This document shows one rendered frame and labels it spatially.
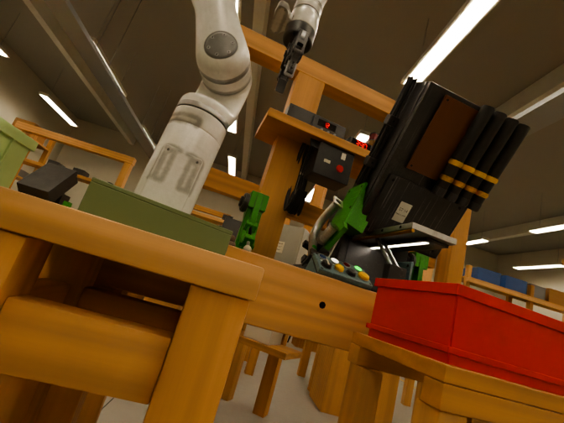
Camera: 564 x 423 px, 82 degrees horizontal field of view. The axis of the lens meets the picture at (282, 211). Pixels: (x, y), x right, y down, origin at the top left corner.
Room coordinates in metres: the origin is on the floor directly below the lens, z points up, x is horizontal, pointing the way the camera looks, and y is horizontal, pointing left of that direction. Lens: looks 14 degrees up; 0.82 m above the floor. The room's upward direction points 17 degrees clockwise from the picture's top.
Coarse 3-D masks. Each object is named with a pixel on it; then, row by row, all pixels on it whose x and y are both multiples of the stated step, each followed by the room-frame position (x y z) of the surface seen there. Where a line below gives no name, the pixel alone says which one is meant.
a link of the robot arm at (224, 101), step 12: (204, 84) 0.53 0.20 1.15; (216, 84) 0.50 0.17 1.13; (228, 84) 0.50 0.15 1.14; (240, 84) 0.51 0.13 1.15; (192, 96) 0.47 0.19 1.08; (204, 96) 0.47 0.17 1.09; (216, 96) 0.53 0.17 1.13; (228, 96) 0.53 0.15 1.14; (240, 96) 0.54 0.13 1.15; (204, 108) 0.47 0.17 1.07; (216, 108) 0.48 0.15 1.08; (228, 108) 0.52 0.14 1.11; (240, 108) 0.54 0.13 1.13; (228, 120) 0.51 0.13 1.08
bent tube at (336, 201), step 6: (336, 198) 1.12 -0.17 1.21; (336, 204) 1.09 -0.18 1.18; (342, 204) 1.12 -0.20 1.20; (330, 210) 1.13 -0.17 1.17; (336, 210) 1.13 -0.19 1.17; (324, 216) 1.15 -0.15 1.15; (330, 216) 1.15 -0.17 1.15; (318, 222) 1.16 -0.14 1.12; (324, 222) 1.16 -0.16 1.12; (312, 228) 1.17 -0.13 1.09; (318, 228) 1.16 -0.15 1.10; (312, 234) 1.14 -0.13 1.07; (312, 240) 1.11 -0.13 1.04
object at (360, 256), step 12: (348, 240) 1.22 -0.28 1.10; (336, 252) 1.23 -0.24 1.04; (348, 252) 1.22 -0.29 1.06; (360, 252) 1.23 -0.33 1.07; (372, 252) 1.24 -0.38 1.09; (396, 252) 1.27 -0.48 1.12; (360, 264) 1.23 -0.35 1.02; (372, 264) 1.24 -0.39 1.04; (372, 276) 1.24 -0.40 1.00; (372, 288) 1.25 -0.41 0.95
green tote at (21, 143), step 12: (0, 120) 0.47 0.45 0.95; (0, 132) 0.49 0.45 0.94; (12, 132) 0.50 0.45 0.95; (0, 144) 0.50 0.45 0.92; (12, 144) 0.51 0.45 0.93; (24, 144) 0.54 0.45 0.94; (36, 144) 0.56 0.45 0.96; (0, 156) 0.51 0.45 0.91; (12, 156) 0.53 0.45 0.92; (24, 156) 0.55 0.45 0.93; (0, 168) 0.52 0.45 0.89; (12, 168) 0.54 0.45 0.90; (0, 180) 0.53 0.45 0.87; (12, 180) 0.55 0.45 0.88
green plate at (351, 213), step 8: (360, 184) 1.07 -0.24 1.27; (352, 192) 1.09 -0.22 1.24; (360, 192) 1.03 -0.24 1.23; (344, 200) 1.13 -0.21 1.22; (352, 200) 1.05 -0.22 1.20; (360, 200) 1.05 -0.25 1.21; (344, 208) 1.08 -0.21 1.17; (352, 208) 1.03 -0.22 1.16; (360, 208) 1.05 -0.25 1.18; (336, 216) 1.12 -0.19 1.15; (344, 216) 1.05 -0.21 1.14; (352, 216) 1.04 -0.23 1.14; (360, 216) 1.05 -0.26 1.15; (336, 224) 1.08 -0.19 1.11; (352, 224) 1.05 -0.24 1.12; (360, 224) 1.05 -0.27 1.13; (352, 232) 1.09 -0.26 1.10; (360, 232) 1.06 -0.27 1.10
